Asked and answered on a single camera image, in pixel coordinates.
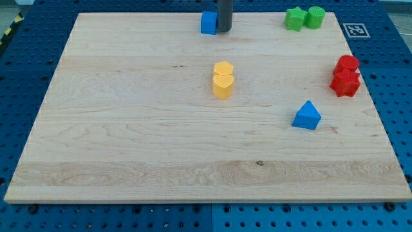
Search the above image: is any blue triangle block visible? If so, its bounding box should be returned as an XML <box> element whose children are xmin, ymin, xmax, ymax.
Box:
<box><xmin>292</xmin><ymin>101</ymin><xmax>321</xmax><ymax>130</ymax></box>

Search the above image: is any blue cube block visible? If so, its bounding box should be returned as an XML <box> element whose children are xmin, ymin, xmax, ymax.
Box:
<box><xmin>200</xmin><ymin>11</ymin><xmax>218</xmax><ymax>35</ymax></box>

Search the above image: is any yellow heart block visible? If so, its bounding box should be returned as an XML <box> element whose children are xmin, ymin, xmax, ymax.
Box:
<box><xmin>212</xmin><ymin>75</ymin><xmax>234</xmax><ymax>99</ymax></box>

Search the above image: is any yellow hexagon block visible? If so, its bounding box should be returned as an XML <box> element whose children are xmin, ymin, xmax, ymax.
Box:
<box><xmin>213</xmin><ymin>61</ymin><xmax>234</xmax><ymax>76</ymax></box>

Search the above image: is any light wooden board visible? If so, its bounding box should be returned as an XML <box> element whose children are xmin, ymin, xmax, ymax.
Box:
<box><xmin>5</xmin><ymin>12</ymin><xmax>411</xmax><ymax>204</ymax></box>

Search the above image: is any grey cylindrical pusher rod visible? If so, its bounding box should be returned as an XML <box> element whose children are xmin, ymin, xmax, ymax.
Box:
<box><xmin>217</xmin><ymin>0</ymin><xmax>234</xmax><ymax>32</ymax></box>

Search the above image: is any green star block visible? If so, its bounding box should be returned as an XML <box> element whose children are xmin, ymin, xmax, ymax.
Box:
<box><xmin>284</xmin><ymin>6</ymin><xmax>308</xmax><ymax>32</ymax></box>

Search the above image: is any red star block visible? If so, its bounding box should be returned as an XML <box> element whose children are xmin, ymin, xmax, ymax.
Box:
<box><xmin>330</xmin><ymin>70</ymin><xmax>361</xmax><ymax>97</ymax></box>

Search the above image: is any green cylinder block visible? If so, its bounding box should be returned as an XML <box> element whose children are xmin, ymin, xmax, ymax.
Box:
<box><xmin>305</xmin><ymin>6</ymin><xmax>326</xmax><ymax>30</ymax></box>

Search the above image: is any red cylinder block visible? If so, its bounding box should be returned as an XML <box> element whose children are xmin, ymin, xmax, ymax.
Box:
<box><xmin>333</xmin><ymin>55</ymin><xmax>360</xmax><ymax>75</ymax></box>

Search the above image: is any black white fiducial marker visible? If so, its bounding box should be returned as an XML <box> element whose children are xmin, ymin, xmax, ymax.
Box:
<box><xmin>342</xmin><ymin>23</ymin><xmax>370</xmax><ymax>38</ymax></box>

